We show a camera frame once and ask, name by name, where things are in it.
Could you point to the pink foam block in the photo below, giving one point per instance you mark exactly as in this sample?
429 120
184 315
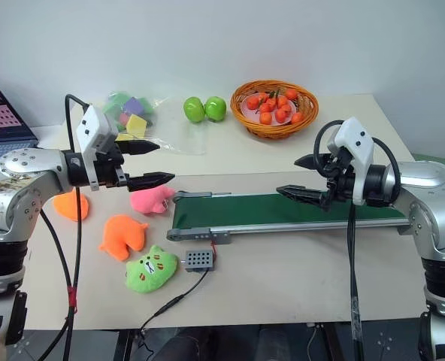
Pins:
124 119

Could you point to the large yellow foam block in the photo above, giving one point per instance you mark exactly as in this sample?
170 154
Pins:
137 126

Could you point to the green cat plush toy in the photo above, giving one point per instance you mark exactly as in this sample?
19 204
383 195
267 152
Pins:
149 270

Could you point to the green belt mini conveyor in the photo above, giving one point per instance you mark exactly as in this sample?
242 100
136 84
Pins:
245 210

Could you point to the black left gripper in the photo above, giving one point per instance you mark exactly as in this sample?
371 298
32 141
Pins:
111 169

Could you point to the small orange tangerine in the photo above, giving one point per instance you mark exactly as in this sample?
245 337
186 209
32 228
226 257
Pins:
297 117
291 94
282 101
265 108
286 108
271 102
265 118
252 102
280 116
263 97

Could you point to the clear plastic bag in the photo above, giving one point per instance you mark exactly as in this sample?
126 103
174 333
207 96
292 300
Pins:
170 139

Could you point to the purple foam block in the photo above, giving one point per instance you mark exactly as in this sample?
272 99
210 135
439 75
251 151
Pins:
133 106

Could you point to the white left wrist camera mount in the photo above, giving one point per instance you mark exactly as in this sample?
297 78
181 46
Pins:
93 124

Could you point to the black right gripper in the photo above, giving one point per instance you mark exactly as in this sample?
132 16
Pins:
339 180

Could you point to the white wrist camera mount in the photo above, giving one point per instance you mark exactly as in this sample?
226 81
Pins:
93 124
356 150

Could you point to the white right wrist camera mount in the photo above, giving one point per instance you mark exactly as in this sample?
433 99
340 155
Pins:
356 150

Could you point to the orange plush toy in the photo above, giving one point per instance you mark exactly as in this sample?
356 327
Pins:
123 235
66 205

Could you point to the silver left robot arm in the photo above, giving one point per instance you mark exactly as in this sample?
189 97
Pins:
27 176

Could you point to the black table leg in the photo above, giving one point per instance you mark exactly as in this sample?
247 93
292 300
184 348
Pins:
333 344
123 346

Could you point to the small yellow foam block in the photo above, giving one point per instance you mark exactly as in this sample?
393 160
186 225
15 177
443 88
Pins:
123 137

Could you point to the pink plush toy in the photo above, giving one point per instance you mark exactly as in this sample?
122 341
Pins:
149 201

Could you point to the green toy apple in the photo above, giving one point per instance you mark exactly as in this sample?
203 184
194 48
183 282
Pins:
194 110
215 109

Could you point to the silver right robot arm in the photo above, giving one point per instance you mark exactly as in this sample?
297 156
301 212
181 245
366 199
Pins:
425 195

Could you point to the grey control box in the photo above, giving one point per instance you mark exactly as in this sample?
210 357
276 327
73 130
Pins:
198 260

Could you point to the orange wicker basket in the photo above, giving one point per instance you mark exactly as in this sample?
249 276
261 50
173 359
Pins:
241 120

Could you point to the green foam block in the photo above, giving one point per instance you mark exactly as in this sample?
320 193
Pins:
146 105
117 99

